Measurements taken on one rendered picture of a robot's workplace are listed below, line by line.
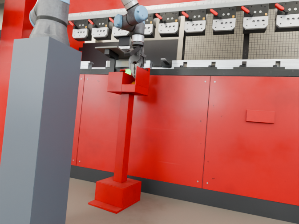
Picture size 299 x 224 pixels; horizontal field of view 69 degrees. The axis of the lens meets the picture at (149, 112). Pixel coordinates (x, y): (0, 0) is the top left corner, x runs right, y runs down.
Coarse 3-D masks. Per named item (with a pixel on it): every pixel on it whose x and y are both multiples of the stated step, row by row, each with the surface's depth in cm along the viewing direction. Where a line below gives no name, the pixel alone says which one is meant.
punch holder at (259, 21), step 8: (248, 8) 147; (256, 8) 145; (264, 8) 143; (248, 16) 146; (256, 16) 145; (264, 16) 143; (248, 24) 146; (256, 24) 144; (264, 24) 143; (248, 32) 152; (256, 32) 151; (264, 32) 150
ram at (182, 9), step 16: (80, 0) 193; (96, 0) 188; (112, 0) 182; (144, 0) 173; (160, 0) 168; (176, 0) 164; (192, 0) 160; (256, 0) 146; (272, 0) 142; (288, 0) 139; (80, 16) 192; (96, 16) 187; (112, 16) 181
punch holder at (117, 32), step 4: (116, 28) 179; (112, 32) 180; (116, 32) 179; (120, 32) 177; (124, 32) 176; (128, 32) 175; (116, 36) 181; (120, 36) 180; (124, 36) 179; (128, 36) 178
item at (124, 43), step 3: (120, 39) 181; (123, 39) 180; (126, 39) 179; (129, 39) 178; (120, 42) 181; (123, 42) 180; (126, 42) 179; (129, 42) 178; (120, 45) 181; (123, 45) 180; (126, 45) 179; (129, 45) 179; (123, 48) 181
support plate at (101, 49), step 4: (96, 48) 157; (100, 48) 156; (104, 48) 156; (108, 48) 155; (112, 48) 154; (116, 48) 153; (120, 48) 155; (104, 52) 166; (116, 52) 163; (120, 52) 162; (120, 56) 173; (124, 56) 172
